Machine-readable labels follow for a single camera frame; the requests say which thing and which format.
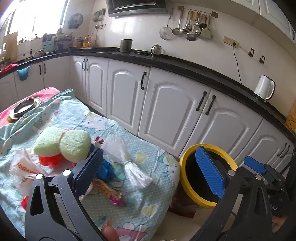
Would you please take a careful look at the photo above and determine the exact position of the yellow rimmed trash bin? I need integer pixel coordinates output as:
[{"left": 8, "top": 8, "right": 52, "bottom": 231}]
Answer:
[{"left": 180, "top": 144, "right": 238, "bottom": 209}]

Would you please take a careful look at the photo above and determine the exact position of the black kitchen countertop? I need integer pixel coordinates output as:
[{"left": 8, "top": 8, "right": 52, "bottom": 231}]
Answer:
[{"left": 1, "top": 47, "right": 295, "bottom": 142}]

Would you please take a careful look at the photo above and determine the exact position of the red mesh scrubber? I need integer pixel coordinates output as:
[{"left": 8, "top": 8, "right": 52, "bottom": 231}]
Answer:
[{"left": 38, "top": 154, "right": 77, "bottom": 168}]

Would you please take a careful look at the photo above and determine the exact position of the green knitted sponge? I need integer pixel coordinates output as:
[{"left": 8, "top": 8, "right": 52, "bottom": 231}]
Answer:
[{"left": 33, "top": 126, "right": 91, "bottom": 163}]

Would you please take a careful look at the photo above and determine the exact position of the orange pink snack wrapper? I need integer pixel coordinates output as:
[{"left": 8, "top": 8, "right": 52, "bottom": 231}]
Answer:
[{"left": 92, "top": 179, "right": 126, "bottom": 206}]

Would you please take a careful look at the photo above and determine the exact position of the white mesh bundle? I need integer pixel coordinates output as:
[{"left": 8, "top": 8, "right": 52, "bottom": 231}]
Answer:
[{"left": 101, "top": 134, "right": 152, "bottom": 189}]

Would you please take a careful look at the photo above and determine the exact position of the white MUZHI plastic bag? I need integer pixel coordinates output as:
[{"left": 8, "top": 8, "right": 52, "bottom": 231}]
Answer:
[{"left": 9, "top": 149, "right": 48, "bottom": 196}]

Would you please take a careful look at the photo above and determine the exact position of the red plastic piece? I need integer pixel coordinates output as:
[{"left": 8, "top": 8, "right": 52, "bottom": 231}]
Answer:
[{"left": 21, "top": 196, "right": 29, "bottom": 210}]

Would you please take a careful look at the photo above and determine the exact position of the cartoon print bed sheet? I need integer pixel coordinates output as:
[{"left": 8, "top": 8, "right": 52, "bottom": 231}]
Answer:
[{"left": 1, "top": 89, "right": 180, "bottom": 240}]

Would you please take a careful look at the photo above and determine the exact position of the white electric kettle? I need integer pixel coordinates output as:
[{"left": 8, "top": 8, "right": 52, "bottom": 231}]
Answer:
[{"left": 254, "top": 75, "right": 276, "bottom": 102}]

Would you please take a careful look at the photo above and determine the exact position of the pink blanket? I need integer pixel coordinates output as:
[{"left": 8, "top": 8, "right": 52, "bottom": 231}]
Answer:
[{"left": 0, "top": 87, "right": 60, "bottom": 127}]

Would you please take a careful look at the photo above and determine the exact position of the metal bowl on plate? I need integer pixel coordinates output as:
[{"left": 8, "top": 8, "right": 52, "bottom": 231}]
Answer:
[{"left": 7, "top": 97, "right": 41, "bottom": 123}]

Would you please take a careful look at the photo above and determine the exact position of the blue hanging basin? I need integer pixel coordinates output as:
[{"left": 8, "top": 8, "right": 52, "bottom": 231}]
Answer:
[{"left": 16, "top": 66, "right": 30, "bottom": 81}]

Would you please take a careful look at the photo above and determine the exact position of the black pot on counter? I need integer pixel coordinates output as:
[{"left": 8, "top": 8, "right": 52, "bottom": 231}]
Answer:
[{"left": 119, "top": 39, "right": 133, "bottom": 53}]

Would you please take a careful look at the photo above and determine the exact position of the steel kettle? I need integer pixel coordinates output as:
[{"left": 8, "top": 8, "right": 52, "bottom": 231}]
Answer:
[{"left": 151, "top": 44, "right": 162, "bottom": 56}]

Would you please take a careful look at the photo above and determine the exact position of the hanging steel ladle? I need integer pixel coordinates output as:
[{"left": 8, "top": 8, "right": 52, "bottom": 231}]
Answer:
[{"left": 172, "top": 7, "right": 184, "bottom": 36}]

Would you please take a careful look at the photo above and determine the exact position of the range hood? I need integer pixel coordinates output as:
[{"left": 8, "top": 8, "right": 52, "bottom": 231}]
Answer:
[{"left": 106, "top": 0, "right": 167, "bottom": 18}]

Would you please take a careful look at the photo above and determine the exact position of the wall power socket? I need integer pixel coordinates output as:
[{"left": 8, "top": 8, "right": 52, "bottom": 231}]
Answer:
[{"left": 223, "top": 36, "right": 239, "bottom": 48}]

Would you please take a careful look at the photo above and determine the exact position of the round wall fan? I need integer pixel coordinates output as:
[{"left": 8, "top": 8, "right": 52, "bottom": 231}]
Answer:
[{"left": 67, "top": 13, "right": 84, "bottom": 29}]

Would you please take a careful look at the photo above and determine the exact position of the wire strainer ladle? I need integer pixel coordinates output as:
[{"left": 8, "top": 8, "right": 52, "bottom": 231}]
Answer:
[{"left": 159, "top": 8, "right": 174, "bottom": 41}]

